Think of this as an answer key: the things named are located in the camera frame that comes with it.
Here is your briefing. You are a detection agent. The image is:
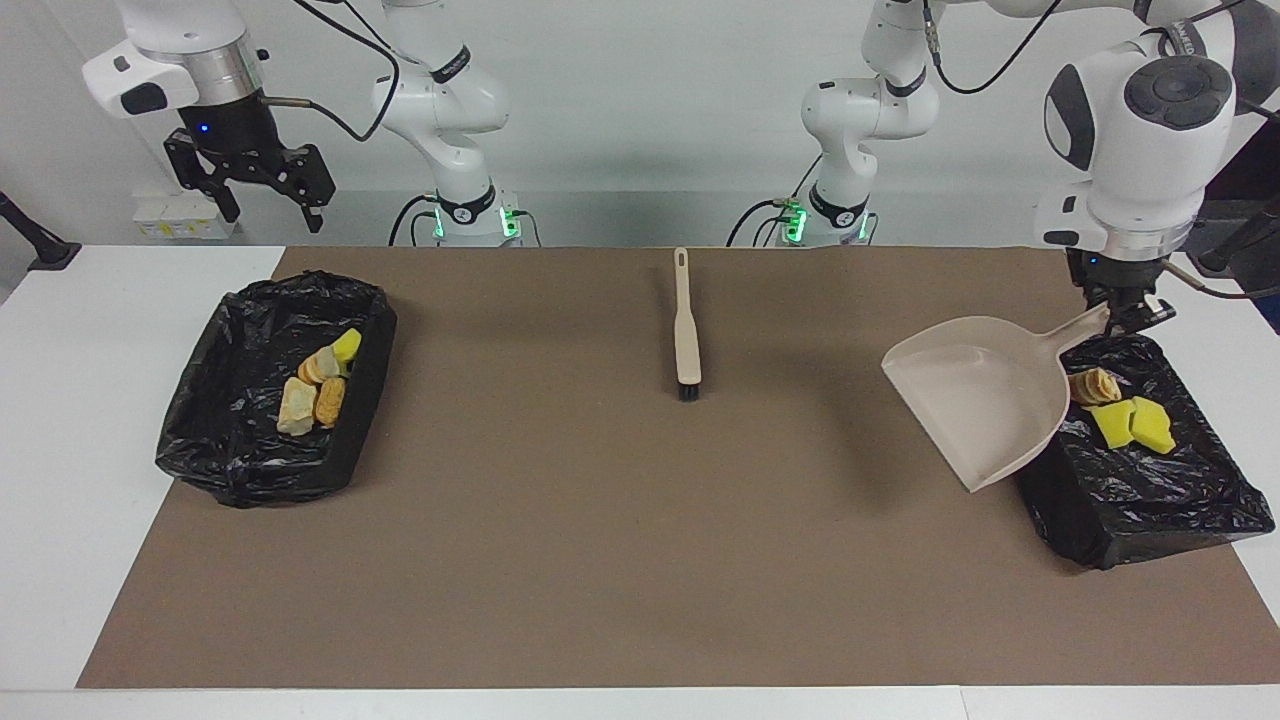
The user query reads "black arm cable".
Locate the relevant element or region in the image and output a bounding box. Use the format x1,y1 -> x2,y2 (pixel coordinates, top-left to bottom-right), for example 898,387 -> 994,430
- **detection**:
920,0 -> 1280,301
262,0 -> 403,143

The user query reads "pale blocky bread chunk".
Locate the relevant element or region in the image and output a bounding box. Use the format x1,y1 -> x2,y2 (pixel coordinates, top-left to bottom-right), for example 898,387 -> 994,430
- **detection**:
277,376 -> 319,436

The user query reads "white wall socket box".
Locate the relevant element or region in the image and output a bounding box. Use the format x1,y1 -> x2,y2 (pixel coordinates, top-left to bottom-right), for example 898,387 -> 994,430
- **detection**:
133,193 -> 241,242

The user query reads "black clamp stand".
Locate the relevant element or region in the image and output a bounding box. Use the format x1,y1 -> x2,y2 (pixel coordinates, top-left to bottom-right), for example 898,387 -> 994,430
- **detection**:
1195,195 -> 1280,278
0,190 -> 81,271

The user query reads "pale crumbly bread chunk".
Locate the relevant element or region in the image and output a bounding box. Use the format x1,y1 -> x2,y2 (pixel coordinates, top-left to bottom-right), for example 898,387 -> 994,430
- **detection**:
298,345 -> 343,386

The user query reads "black base cable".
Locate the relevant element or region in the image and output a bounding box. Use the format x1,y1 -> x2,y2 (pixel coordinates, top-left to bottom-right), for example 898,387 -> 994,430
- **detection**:
388,193 -> 446,247
725,195 -> 801,247

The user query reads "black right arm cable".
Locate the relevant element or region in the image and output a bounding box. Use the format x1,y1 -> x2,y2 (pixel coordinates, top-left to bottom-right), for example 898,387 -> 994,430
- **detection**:
262,0 -> 403,143

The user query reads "orange striped ridged piece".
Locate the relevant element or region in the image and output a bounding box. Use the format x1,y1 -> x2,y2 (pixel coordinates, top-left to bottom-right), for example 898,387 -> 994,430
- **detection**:
1068,367 -> 1123,406

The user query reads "black bag lined bin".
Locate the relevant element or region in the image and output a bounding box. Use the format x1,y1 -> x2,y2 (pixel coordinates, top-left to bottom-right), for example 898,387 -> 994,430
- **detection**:
155,270 -> 398,509
1012,332 -> 1276,571

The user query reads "beige hand brush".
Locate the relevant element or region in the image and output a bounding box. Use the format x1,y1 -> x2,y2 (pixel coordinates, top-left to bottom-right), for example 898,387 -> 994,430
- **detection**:
672,247 -> 703,403

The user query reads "brown paper table mat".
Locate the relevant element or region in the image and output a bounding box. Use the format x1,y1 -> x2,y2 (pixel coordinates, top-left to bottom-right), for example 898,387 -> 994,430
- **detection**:
75,246 -> 1280,691

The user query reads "beige plastic dustpan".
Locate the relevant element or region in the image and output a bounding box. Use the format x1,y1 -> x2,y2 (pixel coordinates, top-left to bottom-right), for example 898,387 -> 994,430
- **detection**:
881,305 -> 1113,494

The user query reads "small yellow sponge piece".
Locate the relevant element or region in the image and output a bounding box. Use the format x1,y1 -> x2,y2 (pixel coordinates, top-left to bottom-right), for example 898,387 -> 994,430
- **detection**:
1089,401 -> 1137,450

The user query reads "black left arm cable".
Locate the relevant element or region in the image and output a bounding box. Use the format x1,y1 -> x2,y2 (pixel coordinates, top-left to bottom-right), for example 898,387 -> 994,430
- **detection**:
920,0 -> 1280,301

